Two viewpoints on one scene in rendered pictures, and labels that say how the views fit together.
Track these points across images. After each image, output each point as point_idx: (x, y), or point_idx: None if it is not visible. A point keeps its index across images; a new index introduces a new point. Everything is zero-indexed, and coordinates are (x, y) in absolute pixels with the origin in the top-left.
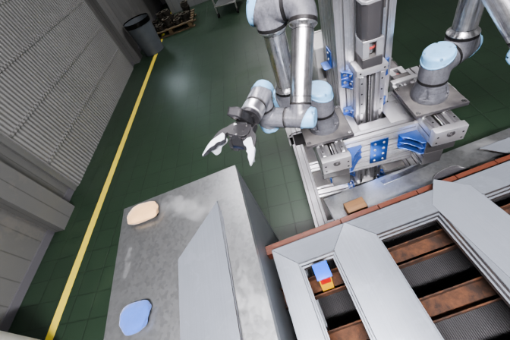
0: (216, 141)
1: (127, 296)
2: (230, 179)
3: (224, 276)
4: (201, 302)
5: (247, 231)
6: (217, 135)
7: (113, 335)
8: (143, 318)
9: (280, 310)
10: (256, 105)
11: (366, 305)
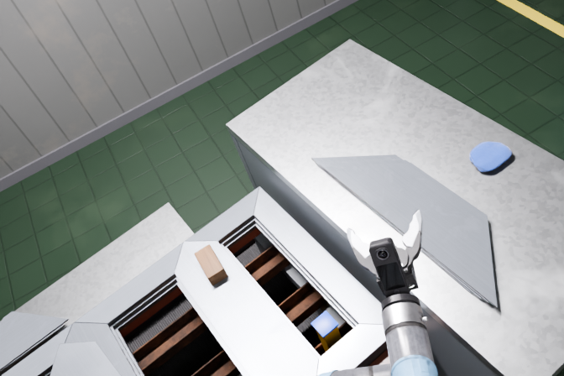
0: (409, 231)
1: (524, 164)
2: (512, 361)
3: (409, 227)
4: (418, 197)
5: (417, 289)
6: (415, 239)
7: (502, 137)
8: (474, 158)
9: (360, 270)
10: (388, 311)
11: (271, 313)
